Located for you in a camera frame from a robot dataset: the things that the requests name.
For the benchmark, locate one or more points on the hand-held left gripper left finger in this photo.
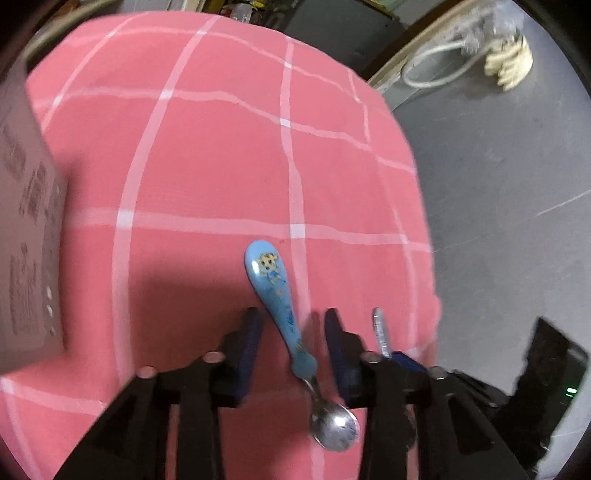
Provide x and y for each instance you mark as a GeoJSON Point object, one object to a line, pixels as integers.
{"type": "Point", "coordinates": [251, 350]}

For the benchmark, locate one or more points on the white printed cardboard box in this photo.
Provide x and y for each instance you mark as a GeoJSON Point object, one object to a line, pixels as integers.
{"type": "Point", "coordinates": [27, 230]}

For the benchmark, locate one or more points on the grey cabinet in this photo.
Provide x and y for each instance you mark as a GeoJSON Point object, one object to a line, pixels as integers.
{"type": "Point", "coordinates": [341, 32]}

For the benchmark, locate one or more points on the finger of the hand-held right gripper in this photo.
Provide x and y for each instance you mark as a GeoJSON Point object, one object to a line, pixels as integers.
{"type": "Point", "coordinates": [408, 362]}

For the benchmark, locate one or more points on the clear plastic bag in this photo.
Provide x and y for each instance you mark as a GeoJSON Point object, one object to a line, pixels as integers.
{"type": "Point", "coordinates": [475, 30]}

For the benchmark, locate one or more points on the pink checked tablecloth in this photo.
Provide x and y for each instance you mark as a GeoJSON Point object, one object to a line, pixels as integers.
{"type": "Point", "coordinates": [207, 161]}

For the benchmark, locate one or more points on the cream rubber gloves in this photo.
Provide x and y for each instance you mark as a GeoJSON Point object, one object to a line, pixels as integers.
{"type": "Point", "coordinates": [510, 64]}

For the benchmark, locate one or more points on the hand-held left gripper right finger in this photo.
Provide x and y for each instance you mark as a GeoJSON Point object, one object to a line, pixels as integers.
{"type": "Point", "coordinates": [337, 350]}

